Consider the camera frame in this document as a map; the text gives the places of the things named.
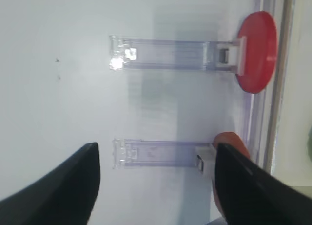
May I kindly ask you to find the clear tomato holder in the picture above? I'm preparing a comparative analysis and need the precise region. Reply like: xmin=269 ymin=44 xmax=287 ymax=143
xmin=110 ymin=36 xmax=247 ymax=75

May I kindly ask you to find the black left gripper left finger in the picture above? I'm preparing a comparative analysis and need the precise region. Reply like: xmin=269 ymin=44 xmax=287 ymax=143
xmin=0 ymin=143 xmax=100 ymax=225

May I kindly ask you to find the orange bun slice on stand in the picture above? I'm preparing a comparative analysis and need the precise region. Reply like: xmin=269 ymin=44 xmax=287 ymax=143
xmin=212 ymin=132 xmax=251 ymax=215

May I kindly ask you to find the white rectangular tray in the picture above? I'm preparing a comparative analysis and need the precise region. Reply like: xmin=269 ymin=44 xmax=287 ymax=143
xmin=264 ymin=0 xmax=312 ymax=186

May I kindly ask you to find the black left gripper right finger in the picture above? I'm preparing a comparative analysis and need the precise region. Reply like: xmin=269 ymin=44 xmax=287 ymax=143
xmin=216 ymin=143 xmax=312 ymax=225

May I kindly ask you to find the far red tomato slice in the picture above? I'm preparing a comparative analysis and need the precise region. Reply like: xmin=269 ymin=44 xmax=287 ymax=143
xmin=236 ymin=11 xmax=277 ymax=94

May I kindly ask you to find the clear left rail strip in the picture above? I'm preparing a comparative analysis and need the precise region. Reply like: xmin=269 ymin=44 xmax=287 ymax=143
xmin=237 ymin=0 xmax=278 ymax=166

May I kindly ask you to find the clear bun slice holder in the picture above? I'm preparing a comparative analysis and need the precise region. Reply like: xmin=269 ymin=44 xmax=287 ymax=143
xmin=113 ymin=139 xmax=216 ymax=180

